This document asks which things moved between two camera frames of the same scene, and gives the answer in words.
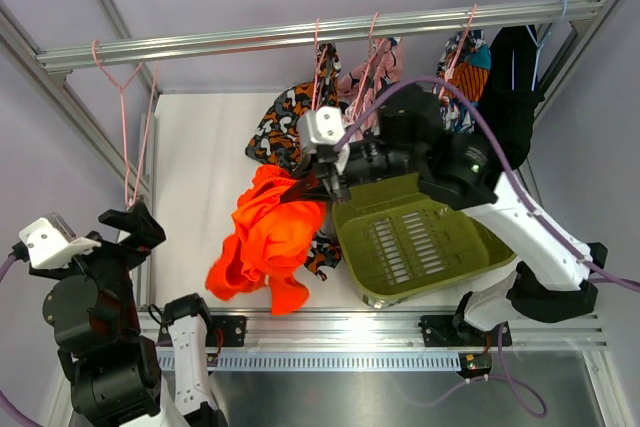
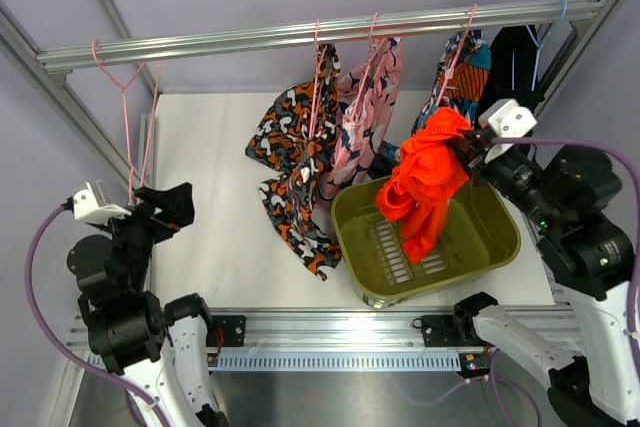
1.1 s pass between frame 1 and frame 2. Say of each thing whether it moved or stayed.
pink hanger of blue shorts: stayed
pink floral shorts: stayed
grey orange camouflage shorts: stayed
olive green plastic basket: stayed
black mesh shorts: stayed
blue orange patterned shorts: stayed
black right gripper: moved
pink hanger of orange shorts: moved
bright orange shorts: moved
